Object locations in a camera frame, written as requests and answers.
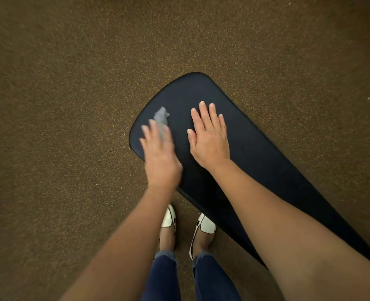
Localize person's right hand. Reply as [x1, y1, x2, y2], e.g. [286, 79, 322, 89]
[187, 101, 231, 170]

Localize person's left forearm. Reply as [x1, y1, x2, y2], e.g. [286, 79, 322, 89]
[59, 185, 177, 301]

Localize person's white right shoe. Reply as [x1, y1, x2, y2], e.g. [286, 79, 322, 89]
[189, 213, 217, 262]

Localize person's white shoe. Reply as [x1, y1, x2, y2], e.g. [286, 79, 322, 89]
[158, 204, 177, 252]
[189, 213, 217, 262]

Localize person's blue jeans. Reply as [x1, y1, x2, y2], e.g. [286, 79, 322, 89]
[141, 251, 242, 301]

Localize person's left hand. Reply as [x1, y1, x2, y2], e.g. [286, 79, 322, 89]
[139, 119, 183, 189]

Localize person's white left shoe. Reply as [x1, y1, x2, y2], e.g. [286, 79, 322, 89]
[158, 204, 177, 252]

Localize dark navy padded board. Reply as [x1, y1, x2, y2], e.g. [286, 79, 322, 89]
[129, 72, 370, 272]

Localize grey cleaning cloth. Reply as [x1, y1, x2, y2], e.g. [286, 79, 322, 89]
[153, 106, 170, 142]

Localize person's right forearm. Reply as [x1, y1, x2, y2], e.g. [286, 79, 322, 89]
[203, 158, 370, 301]

